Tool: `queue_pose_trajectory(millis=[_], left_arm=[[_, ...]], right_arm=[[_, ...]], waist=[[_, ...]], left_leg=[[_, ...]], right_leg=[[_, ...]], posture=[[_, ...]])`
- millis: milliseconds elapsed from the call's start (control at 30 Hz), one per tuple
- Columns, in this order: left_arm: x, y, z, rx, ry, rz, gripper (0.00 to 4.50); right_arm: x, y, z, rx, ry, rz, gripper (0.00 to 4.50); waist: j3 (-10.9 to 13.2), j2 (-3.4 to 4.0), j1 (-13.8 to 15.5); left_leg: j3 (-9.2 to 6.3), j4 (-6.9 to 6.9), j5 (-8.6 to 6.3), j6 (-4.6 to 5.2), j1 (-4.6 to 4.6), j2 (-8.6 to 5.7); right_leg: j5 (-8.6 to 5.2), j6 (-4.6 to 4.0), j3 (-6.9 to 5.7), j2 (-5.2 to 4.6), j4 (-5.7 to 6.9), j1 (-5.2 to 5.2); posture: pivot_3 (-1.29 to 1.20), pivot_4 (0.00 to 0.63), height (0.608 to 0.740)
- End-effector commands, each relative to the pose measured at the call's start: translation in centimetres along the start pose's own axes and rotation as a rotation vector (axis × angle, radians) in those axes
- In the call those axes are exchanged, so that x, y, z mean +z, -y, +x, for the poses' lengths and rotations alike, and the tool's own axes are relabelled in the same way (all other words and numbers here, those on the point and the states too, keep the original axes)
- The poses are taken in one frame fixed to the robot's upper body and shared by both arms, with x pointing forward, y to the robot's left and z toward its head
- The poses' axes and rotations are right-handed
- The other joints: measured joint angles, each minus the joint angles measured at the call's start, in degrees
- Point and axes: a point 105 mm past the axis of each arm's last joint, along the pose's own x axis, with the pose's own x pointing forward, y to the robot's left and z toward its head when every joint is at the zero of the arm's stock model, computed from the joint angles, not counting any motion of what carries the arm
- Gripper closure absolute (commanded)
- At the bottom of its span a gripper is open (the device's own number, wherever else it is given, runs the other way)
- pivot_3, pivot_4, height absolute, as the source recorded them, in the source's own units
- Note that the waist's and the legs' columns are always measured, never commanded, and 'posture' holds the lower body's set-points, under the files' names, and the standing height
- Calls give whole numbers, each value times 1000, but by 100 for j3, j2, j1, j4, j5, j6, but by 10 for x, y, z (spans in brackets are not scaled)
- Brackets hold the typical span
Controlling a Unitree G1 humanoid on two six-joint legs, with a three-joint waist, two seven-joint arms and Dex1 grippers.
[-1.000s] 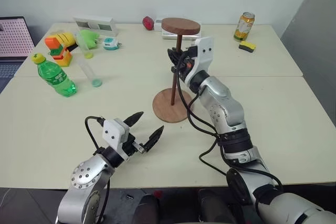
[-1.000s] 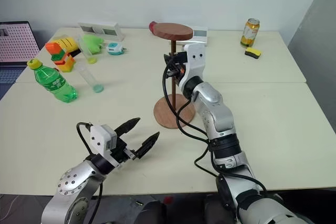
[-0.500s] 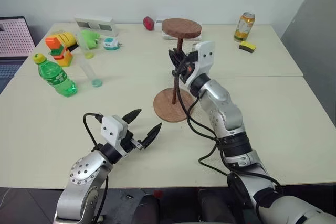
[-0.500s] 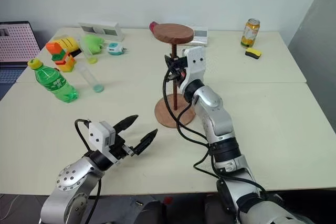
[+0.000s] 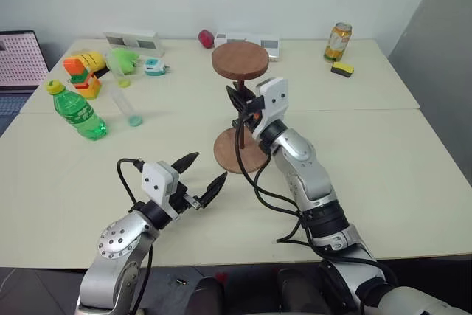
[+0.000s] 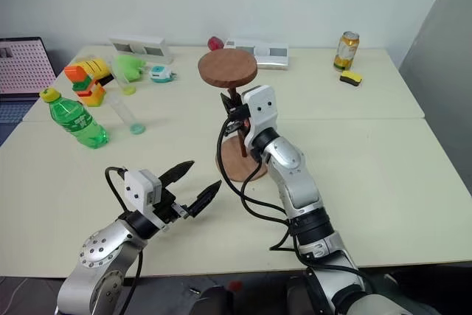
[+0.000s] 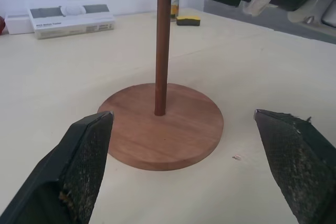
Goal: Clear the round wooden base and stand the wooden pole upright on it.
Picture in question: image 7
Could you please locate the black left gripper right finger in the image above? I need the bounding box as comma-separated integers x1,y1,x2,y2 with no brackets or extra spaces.
253,109,336,224

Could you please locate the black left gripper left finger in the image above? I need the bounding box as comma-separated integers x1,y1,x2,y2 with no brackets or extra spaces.
0,110,116,224

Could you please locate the brown wooden pole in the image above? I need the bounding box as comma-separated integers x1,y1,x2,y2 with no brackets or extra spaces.
154,0,173,117

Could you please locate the white printed product box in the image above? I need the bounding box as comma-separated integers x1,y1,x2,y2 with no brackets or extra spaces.
27,4,116,40

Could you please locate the yellow and black sponge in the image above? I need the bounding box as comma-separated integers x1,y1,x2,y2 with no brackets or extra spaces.
176,15,202,27

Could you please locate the round wooden base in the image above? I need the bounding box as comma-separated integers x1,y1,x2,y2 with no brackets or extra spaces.
97,82,224,172

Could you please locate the plain white box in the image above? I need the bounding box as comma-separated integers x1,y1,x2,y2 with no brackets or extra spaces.
5,13,35,36

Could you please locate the bottle with yellow label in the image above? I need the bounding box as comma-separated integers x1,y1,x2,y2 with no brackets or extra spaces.
170,0,182,23

